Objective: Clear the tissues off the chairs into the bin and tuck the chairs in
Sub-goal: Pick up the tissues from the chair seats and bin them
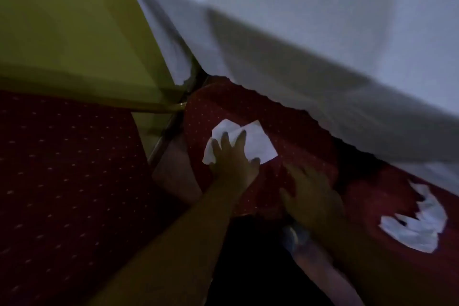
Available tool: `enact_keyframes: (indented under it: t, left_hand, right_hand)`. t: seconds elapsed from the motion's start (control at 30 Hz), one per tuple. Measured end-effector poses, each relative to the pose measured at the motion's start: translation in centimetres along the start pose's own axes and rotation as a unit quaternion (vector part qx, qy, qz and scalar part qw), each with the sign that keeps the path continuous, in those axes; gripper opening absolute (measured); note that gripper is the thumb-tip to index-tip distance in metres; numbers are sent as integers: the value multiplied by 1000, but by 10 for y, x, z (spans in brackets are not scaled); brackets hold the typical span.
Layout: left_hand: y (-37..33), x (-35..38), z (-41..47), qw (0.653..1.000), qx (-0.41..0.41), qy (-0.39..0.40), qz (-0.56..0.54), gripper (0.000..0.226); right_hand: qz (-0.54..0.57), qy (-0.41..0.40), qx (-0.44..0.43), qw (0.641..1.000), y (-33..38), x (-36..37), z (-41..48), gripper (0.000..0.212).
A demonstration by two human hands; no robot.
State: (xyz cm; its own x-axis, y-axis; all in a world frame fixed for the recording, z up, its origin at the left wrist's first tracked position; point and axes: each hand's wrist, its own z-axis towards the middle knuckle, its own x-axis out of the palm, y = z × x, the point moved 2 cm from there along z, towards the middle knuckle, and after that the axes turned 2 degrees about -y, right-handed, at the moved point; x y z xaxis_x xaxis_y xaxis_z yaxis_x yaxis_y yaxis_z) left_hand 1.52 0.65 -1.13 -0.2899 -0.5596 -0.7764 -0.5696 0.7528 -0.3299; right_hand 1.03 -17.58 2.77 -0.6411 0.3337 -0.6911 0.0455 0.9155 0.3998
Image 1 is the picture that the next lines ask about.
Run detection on person's right hand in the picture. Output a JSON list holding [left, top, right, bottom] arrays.
[[279, 164, 346, 233]]

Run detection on person's left forearm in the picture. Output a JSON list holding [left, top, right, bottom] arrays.
[[86, 184, 239, 306]]

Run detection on person's grey shoe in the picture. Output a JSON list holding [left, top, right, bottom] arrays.
[[283, 224, 311, 256]]

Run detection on red dotted chair gold frame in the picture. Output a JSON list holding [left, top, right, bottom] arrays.
[[0, 76, 339, 306], [342, 164, 459, 306]]

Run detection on white napkin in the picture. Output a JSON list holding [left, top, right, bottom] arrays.
[[202, 118, 279, 166], [379, 182, 448, 254]]

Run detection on person's right forearm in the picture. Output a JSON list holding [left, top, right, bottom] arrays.
[[321, 214, 445, 306]]

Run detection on white tablecloth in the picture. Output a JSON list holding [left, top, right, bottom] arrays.
[[128, 0, 459, 197]]

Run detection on cloth covered table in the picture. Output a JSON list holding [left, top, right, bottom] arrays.
[[128, 0, 459, 197]]

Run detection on person's left hand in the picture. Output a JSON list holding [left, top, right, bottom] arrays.
[[209, 130, 261, 195]]

